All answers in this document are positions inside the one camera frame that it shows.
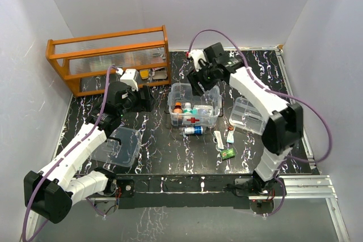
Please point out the cardboard box on shelf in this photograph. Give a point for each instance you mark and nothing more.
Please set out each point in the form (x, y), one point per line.
(160, 73)

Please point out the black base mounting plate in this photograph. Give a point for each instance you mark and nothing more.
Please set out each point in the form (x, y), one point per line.
(193, 190)

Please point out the yellow item on shelf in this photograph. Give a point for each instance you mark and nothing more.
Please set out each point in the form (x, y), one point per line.
(144, 74)

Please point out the white bottle green band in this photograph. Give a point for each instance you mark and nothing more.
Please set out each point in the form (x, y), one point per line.
(187, 108)

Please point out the clear box lid with handle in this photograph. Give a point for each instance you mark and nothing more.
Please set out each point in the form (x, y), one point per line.
(122, 149)

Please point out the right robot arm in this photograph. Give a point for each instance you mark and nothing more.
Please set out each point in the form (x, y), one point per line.
(283, 120)

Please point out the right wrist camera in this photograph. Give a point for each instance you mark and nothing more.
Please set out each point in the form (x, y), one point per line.
(198, 58)

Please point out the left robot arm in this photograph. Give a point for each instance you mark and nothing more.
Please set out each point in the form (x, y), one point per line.
(52, 191)

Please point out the green small packet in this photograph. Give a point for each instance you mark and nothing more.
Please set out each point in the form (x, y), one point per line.
(228, 153)

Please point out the clear divider tray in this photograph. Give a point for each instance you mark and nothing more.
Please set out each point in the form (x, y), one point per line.
(246, 117)

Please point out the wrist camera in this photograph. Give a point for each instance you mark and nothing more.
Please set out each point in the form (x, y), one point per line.
(198, 58)
(129, 77)

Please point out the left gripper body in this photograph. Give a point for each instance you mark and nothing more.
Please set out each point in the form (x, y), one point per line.
(133, 103)

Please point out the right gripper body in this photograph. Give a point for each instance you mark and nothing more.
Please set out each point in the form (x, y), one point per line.
(207, 71)

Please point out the blue white spray can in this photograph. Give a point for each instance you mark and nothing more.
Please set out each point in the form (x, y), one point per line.
(193, 130)

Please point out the clear first aid box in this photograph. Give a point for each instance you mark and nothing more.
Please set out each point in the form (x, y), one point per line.
(182, 92)

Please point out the white teal ointment tube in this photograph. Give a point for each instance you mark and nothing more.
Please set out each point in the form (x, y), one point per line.
(230, 137)

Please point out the brown bottle orange cap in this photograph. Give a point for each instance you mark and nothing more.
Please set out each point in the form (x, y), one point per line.
(178, 108)

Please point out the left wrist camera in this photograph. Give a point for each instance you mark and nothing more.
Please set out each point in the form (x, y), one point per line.
(129, 77)

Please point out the orange wooden shelf rack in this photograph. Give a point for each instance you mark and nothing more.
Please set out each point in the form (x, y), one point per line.
(77, 60)

